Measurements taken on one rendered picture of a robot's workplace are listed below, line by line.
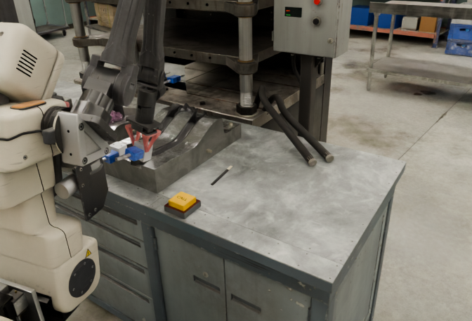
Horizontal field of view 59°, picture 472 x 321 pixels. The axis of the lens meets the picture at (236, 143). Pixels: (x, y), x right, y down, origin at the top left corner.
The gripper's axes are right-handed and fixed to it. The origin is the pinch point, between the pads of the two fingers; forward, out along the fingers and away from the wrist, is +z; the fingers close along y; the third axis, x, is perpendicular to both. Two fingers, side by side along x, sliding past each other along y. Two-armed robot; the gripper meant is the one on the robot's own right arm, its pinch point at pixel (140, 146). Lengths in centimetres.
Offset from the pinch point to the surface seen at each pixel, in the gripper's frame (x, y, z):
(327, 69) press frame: -157, -2, -10
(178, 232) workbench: 1.2, -20.5, 21.9
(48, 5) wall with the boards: -434, 657, 92
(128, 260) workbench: -4, 4, 52
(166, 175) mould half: -3.9, -8.9, 8.1
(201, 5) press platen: -74, 39, -37
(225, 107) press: -77, 17, 7
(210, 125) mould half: -27.4, -7.2, -4.0
